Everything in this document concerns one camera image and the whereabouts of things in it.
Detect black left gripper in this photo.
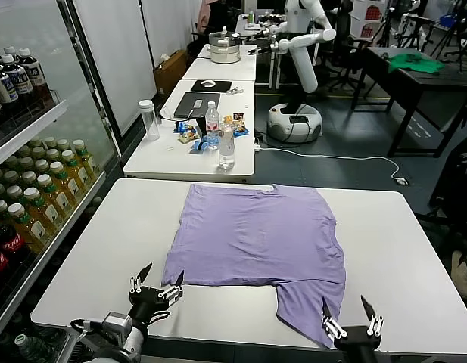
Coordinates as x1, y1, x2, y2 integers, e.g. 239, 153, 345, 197
127, 262, 185, 329

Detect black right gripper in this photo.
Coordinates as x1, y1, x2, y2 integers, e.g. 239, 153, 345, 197
321, 294, 385, 363

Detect purple t-shirt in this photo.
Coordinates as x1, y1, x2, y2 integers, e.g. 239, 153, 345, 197
160, 183, 347, 349

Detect tan sneaker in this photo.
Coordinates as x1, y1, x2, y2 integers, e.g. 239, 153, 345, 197
450, 250, 467, 300

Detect white rectangular table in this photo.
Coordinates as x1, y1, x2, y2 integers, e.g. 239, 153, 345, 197
195, 42, 258, 61
123, 78, 257, 185
182, 57, 257, 82

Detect water bottle white cap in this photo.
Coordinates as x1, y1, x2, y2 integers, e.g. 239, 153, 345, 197
13, 333, 48, 363

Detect clear plastic water bottle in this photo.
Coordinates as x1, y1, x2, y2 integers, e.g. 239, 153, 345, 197
217, 121, 237, 172

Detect clear jar white lid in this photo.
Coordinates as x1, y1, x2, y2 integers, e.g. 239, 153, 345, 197
138, 99, 160, 142

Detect water bottle red label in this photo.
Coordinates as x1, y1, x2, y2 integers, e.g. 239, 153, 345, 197
204, 101, 223, 138

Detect glass door drinks cooler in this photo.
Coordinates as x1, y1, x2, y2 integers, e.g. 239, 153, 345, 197
0, 0, 124, 363

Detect black office chair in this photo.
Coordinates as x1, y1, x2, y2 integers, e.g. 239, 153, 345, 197
325, 0, 369, 94
428, 142, 467, 244

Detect grey laptop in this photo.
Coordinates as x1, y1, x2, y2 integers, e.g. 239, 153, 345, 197
173, 92, 222, 119

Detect white cooler shelf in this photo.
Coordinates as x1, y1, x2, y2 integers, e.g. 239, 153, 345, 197
0, 98, 68, 171

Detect black mouse pad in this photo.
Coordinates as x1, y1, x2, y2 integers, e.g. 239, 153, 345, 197
190, 79, 233, 93

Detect brown cardboard box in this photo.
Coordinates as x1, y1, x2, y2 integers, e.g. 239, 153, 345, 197
153, 48, 189, 96

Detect metal steamer pot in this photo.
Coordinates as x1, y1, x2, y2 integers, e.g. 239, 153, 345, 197
208, 25, 242, 64

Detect black table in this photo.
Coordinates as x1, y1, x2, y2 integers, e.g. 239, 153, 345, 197
363, 45, 467, 159

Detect white humanoid robot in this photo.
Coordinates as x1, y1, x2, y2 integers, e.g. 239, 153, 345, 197
247, 0, 337, 144

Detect green cloth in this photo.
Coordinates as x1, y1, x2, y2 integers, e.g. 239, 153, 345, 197
388, 52, 446, 75

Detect white cluttered table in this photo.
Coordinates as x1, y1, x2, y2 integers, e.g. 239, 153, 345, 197
235, 13, 285, 38

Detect person in pink top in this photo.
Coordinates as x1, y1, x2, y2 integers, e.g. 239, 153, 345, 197
198, 0, 216, 32

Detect white shelf red boxes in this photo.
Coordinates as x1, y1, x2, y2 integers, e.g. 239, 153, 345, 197
349, 0, 390, 39

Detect blue storage bins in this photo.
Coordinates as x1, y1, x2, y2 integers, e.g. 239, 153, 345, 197
432, 14, 464, 30

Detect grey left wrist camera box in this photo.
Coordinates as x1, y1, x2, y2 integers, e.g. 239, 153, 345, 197
102, 312, 132, 343

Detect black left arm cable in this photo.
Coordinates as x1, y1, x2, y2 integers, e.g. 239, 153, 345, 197
69, 318, 105, 343

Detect white floor cable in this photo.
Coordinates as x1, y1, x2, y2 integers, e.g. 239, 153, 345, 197
255, 145, 403, 181

